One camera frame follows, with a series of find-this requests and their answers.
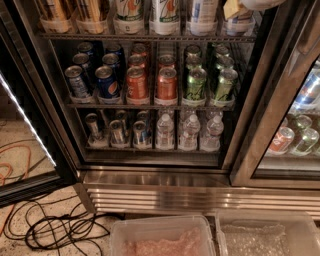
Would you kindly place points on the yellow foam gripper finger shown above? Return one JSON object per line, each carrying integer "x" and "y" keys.
{"x": 233, "y": 8}

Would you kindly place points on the blue label bottle left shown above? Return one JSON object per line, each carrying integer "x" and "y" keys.
{"x": 201, "y": 16}

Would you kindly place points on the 7up bottle right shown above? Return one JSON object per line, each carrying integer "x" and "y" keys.
{"x": 165, "y": 17}

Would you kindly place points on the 7up bottle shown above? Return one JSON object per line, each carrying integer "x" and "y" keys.
{"x": 129, "y": 17}
{"x": 165, "y": 17}

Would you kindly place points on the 7up bottle left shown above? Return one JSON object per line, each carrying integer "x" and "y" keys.
{"x": 129, "y": 17}

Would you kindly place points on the front water bottle right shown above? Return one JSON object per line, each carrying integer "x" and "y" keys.
{"x": 210, "y": 140}

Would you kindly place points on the water bottle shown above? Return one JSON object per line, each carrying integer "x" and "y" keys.
{"x": 210, "y": 140}
{"x": 189, "y": 133}
{"x": 165, "y": 133}

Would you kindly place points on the front water bottle left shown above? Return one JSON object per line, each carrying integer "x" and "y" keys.
{"x": 165, "y": 133}

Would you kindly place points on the brown drink bottle right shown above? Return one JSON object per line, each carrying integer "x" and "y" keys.
{"x": 92, "y": 16}

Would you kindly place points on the brown drink bottle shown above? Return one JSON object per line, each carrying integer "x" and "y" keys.
{"x": 92, "y": 16}
{"x": 55, "y": 15}

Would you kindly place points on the front water bottle middle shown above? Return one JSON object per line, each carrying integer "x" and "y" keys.
{"x": 189, "y": 133}

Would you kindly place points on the closed fridge glass door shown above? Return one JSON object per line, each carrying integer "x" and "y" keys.
{"x": 291, "y": 49}

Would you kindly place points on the brown drink bottle left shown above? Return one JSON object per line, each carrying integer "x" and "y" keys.
{"x": 55, "y": 15}

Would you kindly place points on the steel fridge base grille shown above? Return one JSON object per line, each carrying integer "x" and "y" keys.
{"x": 180, "y": 193}

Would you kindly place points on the open fridge glass door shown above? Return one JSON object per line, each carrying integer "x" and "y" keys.
{"x": 36, "y": 149}

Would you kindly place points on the front green can right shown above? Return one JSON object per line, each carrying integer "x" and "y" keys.
{"x": 223, "y": 91}

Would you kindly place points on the front green can left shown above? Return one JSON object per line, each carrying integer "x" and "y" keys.
{"x": 194, "y": 90}

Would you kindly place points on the front orange can right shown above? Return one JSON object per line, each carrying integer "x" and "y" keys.
{"x": 166, "y": 89}

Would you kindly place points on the red bull can behind door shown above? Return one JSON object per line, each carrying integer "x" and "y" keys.
{"x": 309, "y": 93}

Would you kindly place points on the front orange can left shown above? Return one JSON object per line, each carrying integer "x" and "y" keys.
{"x": 137, "y": 86}

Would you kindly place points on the orange can behind door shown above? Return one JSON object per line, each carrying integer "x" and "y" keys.
{"x": 281, "y": 141}

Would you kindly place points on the green can behind door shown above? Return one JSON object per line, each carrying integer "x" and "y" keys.
{"x": 306, "y": 140}

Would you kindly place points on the front blue pepsi can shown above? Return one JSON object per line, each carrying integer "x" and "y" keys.
{"x": 109, "y": 90}

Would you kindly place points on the slim silver can middle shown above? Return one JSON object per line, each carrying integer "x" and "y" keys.
{"x": 119, "y": 134}

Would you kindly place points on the slim silver can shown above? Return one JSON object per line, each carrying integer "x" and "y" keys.
{"x": 97, "y": 137}
{"x": 119, "y": 134}

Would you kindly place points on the slim silver can left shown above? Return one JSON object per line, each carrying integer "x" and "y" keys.
{"x": 97, "y": 137}

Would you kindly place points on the clear bin bubble wrap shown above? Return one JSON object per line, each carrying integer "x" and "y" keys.
{"x": 266, "y": 233}

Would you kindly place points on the clear bin pink wrap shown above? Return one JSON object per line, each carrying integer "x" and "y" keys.
{"x": 188, "y": 235}

